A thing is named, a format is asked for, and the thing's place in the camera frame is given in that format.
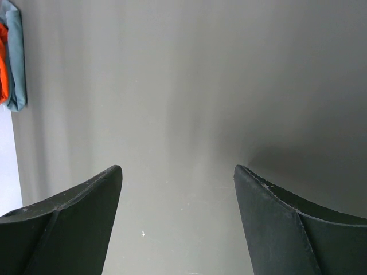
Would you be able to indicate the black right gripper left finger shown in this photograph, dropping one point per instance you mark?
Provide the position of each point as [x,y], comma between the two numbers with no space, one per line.
[67,233]

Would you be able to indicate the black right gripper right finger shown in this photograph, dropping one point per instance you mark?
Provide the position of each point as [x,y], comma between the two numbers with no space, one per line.
[287,234]

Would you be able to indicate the orange folded shirt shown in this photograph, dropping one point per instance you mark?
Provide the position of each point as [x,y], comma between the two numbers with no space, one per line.
[4,74]

